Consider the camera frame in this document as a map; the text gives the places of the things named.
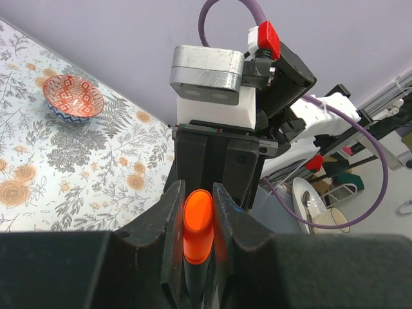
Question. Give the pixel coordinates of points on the white mug off table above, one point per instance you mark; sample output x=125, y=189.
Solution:
x=331, y=217

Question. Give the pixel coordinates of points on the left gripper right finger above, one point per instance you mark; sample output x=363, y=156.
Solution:
x=257, y=268

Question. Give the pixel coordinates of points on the orange black highlighter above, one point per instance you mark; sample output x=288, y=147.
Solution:
x=195, y=279

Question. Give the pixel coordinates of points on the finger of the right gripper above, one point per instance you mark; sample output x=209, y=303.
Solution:
x=239, y=169
x=189, y=161

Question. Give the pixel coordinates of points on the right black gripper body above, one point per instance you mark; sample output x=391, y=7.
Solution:
x=269, y=148

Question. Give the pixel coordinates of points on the white plate with spoon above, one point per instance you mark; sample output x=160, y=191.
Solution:
x=307, y=203

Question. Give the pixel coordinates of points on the orange highlighter cap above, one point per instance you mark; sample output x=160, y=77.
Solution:
x=198, y=227

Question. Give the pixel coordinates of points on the floral tablecloth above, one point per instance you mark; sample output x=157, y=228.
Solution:
x=57, y=175

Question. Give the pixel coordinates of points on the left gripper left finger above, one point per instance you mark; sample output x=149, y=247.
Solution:
x=137, y=266

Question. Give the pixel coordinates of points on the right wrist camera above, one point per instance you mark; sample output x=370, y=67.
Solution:
x=208, y=83

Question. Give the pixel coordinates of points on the red patterned bowl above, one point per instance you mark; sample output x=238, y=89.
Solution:
x=72, y=99

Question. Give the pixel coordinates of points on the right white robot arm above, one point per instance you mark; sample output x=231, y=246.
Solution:
x=280, y=79

